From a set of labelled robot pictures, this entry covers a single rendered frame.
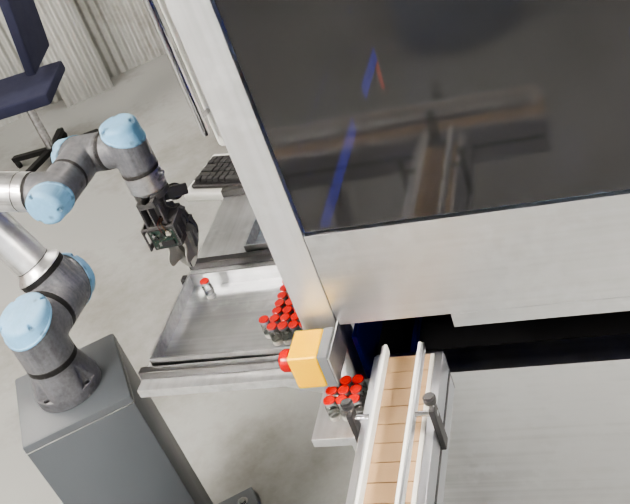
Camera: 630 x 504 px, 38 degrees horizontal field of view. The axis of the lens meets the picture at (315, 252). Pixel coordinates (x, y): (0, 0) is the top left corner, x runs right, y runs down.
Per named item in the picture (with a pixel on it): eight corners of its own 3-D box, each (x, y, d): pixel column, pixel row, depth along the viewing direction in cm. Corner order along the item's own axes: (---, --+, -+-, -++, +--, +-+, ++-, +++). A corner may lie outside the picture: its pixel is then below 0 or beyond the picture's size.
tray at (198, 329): (337, 270, 194) (333, 257, 192) (313, 358, 175) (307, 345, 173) (193, 286, 206) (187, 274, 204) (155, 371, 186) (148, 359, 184)
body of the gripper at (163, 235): (151, 254, 185) (125, 206, 178) (161, 228, 191) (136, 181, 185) (185, 247, 183) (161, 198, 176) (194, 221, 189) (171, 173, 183)
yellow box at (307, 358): (345, 356, 161) (333, 326, 157) (338, 386, 155) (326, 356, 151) (305, 359, 163) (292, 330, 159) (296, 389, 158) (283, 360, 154)
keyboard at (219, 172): (338, 154, 247) (336, 146, 246) (319, 185, 238) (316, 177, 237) (214, 160, 266) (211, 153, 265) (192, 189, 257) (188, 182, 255)
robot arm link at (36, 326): (13, 377, 198) (-18, 331, 190) (41, 333, 208) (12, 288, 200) (60, 374, 194) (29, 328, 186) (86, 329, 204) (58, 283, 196)
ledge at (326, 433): (401, 386, 165) (398, 378, 164) (392, 443, 155) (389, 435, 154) (327, 391, 170) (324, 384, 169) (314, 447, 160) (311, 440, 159)
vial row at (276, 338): (301, 285, 194) (295, 268, 191) (282, 346, 180) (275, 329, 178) (292, 286, 194) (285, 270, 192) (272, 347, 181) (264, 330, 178)
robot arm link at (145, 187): (128, 163, 182) (165, 154, 180) (137, 182, 185) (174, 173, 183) (117, 184, 176) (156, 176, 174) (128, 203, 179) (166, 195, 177)
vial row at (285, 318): (311, 284, 193) (305, 267, 190) (293, 345, 179) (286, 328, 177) (302, 285, 194) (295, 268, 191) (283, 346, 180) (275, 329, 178)
